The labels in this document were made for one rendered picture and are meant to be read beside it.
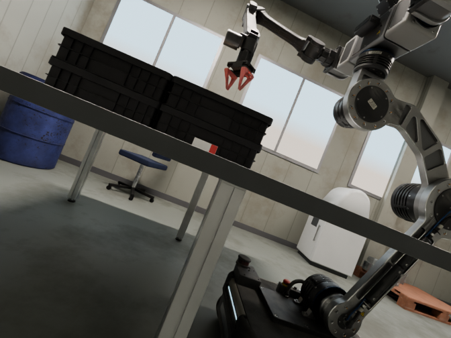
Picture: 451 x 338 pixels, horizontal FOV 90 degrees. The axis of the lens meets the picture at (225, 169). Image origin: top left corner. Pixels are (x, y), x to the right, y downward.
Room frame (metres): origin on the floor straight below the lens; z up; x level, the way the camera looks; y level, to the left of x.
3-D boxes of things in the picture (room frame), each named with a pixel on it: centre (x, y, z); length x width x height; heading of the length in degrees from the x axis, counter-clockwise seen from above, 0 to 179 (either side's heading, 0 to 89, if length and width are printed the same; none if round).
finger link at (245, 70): (0.86, 0.08, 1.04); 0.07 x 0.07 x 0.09; 51
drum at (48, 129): (2.42, 2.04, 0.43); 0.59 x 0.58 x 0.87; 7
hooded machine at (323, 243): (3.18, -1.73, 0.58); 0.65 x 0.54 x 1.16; 97
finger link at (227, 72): (0.88, 0.11, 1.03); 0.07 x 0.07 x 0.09; 51
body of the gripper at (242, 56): (0.87, 0.09, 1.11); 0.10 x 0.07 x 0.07; 51
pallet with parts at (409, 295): (3.17, -3.09, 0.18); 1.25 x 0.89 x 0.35; 97
